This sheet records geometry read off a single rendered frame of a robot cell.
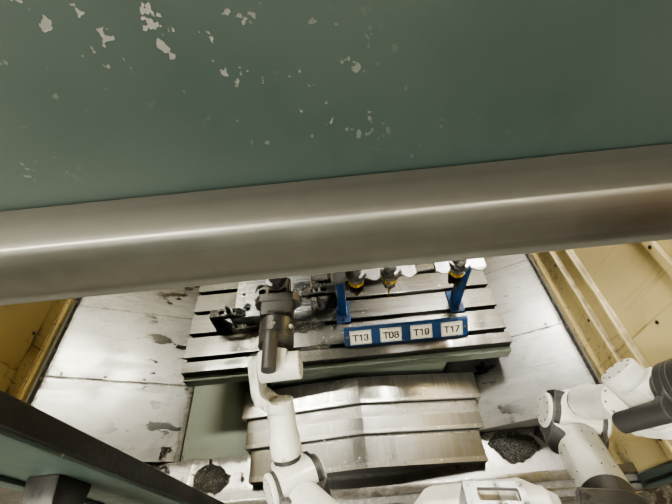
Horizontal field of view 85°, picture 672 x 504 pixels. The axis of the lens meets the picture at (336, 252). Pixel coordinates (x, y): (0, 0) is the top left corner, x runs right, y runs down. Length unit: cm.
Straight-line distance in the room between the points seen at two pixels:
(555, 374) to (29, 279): 153
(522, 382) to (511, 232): 142
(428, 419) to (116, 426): 116
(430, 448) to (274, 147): 137
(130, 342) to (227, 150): 173
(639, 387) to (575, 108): 66
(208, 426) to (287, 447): 79
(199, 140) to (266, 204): 4
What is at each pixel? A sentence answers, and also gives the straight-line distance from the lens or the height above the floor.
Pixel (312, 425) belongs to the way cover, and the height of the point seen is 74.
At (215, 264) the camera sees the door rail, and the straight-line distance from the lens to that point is 17.
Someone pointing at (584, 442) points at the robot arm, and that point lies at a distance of 99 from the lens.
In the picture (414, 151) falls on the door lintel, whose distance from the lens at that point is 17.
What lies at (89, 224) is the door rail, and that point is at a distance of 19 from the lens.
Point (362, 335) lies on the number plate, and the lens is 136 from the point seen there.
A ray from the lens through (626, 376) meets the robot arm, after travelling 81.
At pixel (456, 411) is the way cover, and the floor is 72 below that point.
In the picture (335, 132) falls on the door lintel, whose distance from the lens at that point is 16.
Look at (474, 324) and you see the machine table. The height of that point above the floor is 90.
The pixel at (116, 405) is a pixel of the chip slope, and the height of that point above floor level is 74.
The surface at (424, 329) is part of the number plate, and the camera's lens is 139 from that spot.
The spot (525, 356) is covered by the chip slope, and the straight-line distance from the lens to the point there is 162.
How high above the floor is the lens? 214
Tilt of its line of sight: 48 degrees down
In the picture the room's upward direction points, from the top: 6 degrees counter-clockwise
